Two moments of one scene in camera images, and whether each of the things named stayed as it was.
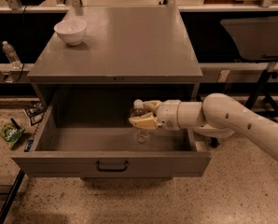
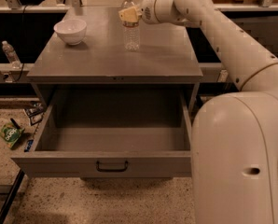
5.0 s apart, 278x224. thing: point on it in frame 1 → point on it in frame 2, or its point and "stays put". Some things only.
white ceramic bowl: [72, 31] stays put
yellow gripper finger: [146, 120] → [131, 14]
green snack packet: [10, 133] stays put
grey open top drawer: [86, 132] stays put
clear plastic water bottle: [142, 135] → [131, 30]
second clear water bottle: [12, 55] stays put
